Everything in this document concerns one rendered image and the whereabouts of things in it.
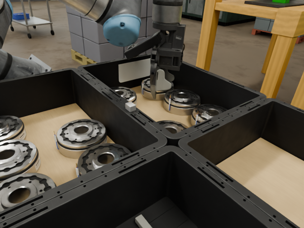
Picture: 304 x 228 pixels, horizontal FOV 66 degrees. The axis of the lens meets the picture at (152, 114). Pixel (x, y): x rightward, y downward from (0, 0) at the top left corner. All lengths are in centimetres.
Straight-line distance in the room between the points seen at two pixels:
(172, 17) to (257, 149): 37
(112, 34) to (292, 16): 153
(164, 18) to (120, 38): 15
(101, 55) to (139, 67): 230
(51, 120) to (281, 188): 53
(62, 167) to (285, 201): 41
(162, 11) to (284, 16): 138
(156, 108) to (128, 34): 25
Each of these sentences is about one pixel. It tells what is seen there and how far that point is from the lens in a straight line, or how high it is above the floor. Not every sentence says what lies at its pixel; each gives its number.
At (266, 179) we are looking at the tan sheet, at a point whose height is 83.
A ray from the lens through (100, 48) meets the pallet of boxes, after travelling 303.
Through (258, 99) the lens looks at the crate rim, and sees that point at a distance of 57.
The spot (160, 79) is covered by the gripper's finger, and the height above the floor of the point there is 90.
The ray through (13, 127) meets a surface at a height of 86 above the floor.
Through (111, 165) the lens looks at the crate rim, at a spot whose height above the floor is 93.
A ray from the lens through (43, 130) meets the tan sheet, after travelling 61.
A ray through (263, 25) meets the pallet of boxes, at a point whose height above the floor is 24.
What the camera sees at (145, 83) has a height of 86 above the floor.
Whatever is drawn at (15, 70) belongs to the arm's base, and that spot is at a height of 90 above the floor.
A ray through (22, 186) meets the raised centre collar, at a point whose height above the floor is 87.
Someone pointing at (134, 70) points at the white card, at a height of 89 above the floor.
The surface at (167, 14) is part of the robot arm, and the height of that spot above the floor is 108.
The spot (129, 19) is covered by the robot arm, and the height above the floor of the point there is 108.
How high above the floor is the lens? 116
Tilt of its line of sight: 31 degrees down
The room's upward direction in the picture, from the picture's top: 3 degrees clockwise
